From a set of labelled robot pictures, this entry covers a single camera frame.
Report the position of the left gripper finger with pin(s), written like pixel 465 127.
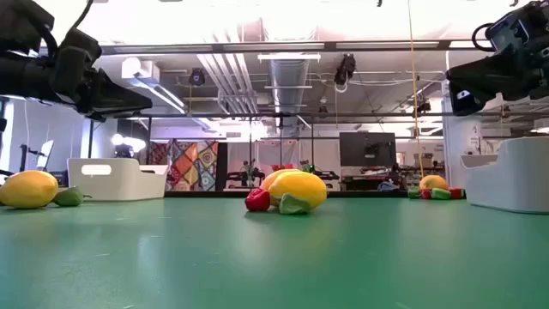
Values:
pixel 116 96
pixel 107 116

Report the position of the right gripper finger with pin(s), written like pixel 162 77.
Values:
pixel 472 105
pixel 489 75

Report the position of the pale grey plastic basket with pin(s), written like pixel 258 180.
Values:
pixel 510 180

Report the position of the yellow toy lemon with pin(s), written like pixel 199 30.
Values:
pixel 433 182
pixel 28 189
pixel 274 176
pixel 300 189

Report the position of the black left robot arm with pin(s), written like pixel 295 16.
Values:
pixel 21 77

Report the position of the bright studio light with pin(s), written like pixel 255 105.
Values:
pixel 124 143

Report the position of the white building column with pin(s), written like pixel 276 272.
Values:
pixel 461 141

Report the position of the white plastic basket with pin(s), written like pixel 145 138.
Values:
pixel 116 184

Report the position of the white chair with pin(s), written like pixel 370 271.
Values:
pixel 45 154

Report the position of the black hanging ceiling device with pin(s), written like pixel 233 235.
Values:
pixel 345 68
pixel 197 77

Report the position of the colourful patchwork quilt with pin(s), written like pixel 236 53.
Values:
pixel 193 165

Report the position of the black upright panel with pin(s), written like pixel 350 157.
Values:
pixel 221 167

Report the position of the distant robot workstation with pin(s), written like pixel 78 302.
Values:
pixel 328 175
pixel 246 173

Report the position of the white ceiling light fixture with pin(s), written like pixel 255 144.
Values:
pixel 288 56

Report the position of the green table mat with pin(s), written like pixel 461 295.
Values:
pixel 274 257

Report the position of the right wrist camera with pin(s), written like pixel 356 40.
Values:
pixel 508 32

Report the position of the black horizontal frame rail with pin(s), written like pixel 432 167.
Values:
pixel 257 115

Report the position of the black overhead frame beam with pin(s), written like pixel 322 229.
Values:
pixel 257 47

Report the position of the silver ventilation duct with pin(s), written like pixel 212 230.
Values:
pixel 289 81

